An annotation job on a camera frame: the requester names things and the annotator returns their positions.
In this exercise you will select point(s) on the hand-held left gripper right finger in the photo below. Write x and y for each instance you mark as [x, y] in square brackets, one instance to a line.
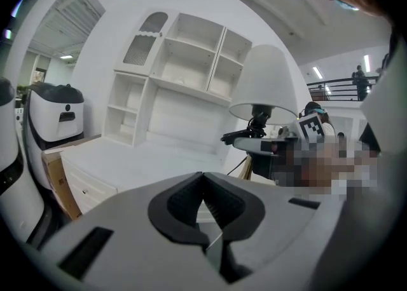
[273, 220]

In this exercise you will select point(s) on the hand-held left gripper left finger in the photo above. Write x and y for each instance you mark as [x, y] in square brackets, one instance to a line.
[127, 235]

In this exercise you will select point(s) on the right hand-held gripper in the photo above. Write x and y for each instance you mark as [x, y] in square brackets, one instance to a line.
[310, 127]

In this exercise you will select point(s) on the white table lamp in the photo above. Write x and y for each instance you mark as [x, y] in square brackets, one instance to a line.
[267, 83]

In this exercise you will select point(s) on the person's right forearm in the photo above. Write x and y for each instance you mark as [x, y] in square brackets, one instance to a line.
[327, 169]

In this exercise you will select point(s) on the white desk with hutch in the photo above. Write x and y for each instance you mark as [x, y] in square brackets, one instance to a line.
[133, 162]

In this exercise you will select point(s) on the white desk hutch shelf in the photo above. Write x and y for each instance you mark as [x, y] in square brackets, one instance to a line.
[181, 77]

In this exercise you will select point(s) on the brown cardboard box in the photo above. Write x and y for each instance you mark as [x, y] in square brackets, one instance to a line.
[57, 172]

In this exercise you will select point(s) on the ceiling light panel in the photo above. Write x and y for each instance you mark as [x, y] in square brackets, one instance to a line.
[66, 56]
[366, 63]
[317, 72]

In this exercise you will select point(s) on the black balcony railing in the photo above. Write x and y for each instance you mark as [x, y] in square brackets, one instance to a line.
[337, 84]

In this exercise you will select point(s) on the white and black service robot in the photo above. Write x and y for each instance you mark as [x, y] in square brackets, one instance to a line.
[57, 115]
[12, 162]

